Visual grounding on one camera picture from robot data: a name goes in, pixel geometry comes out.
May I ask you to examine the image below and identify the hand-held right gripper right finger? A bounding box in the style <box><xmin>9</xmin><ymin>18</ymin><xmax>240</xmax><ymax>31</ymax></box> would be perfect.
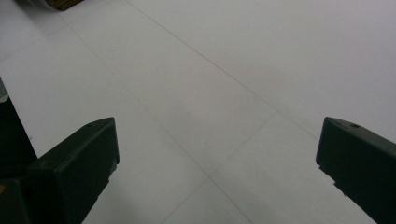
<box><xmin>315</xmin><ymin>116</ymin><xmax>396</xmax><ymax>224</ymax></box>

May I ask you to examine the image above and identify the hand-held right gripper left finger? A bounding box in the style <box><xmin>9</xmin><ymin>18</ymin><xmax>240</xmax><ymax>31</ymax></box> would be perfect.
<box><xmin>27</xmin><ymin>117</ymin><xmax>120</xmax><ymax>224</ymax></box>

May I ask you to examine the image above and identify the brown woven basket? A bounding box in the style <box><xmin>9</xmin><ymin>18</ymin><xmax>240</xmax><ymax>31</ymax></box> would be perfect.
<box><xmin>44</xmin><ymin>0</ymin><xmax>86</xmax><ymax>12</ymax></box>

